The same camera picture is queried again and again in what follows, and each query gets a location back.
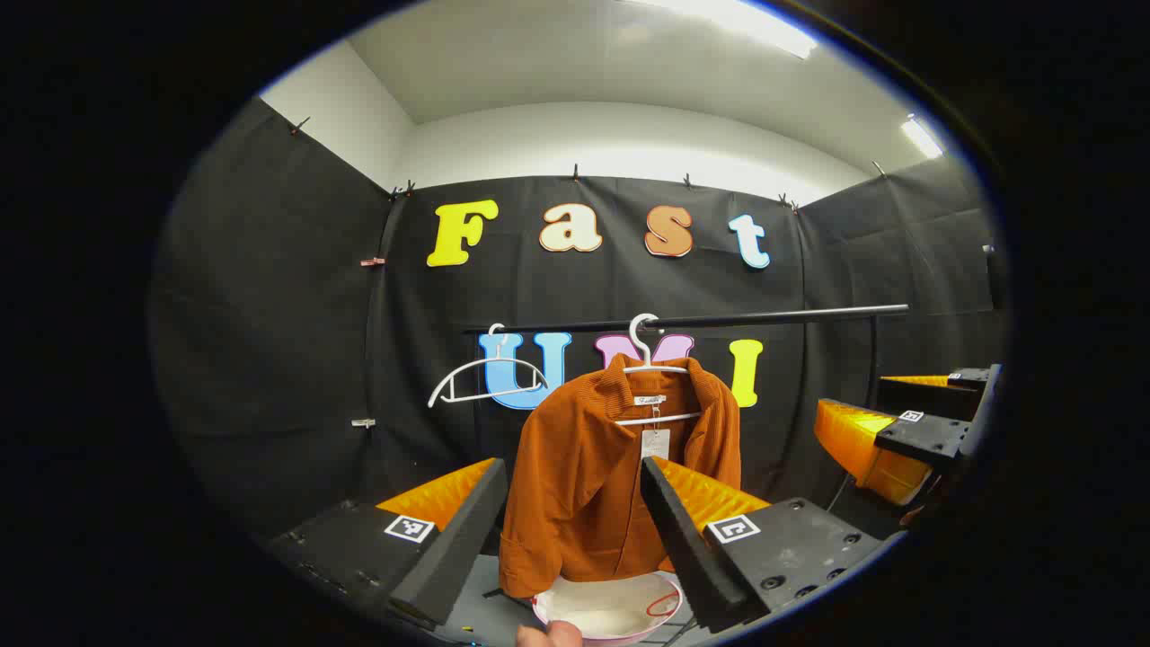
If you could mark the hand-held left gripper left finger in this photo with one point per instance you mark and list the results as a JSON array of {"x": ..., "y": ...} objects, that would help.
[{"x": 458, "y": 548}]

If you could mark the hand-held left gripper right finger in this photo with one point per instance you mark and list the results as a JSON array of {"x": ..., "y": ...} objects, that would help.
[{"x": 687, "y": 548}]

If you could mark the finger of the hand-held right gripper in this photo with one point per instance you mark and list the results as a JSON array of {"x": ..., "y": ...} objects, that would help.
[
  {"x": 925, "y": 440},
  {"x": 934, "y": 395}
]

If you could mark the white laundry hamper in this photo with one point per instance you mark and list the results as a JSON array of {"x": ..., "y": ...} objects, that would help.
[{"x": 611, "y": 615}]

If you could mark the white clothes hanger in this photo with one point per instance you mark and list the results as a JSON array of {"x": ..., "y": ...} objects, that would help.
[
  {"x": 660, "y": 368},
  {"x": 494, "y": 360}
]

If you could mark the black clothes rack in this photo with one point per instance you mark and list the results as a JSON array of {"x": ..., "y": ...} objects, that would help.
[{"x": 764, "y": 318}]

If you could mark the white hang tag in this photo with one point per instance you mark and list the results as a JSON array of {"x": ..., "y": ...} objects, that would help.
[{"x": 655, "y": 445}]

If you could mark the ceiling light panel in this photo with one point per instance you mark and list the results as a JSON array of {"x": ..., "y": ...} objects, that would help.
[
  {"x": 922, "y": 137},
  {"x": 746, "y": 22}
]

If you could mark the black backdrop cloth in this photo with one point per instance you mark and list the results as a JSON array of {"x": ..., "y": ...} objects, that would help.
[{"x": 296, "y": 314}]

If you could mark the set of backdrop clips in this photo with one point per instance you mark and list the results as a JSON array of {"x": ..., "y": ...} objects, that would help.
[{"x": 373, "y": 261}]

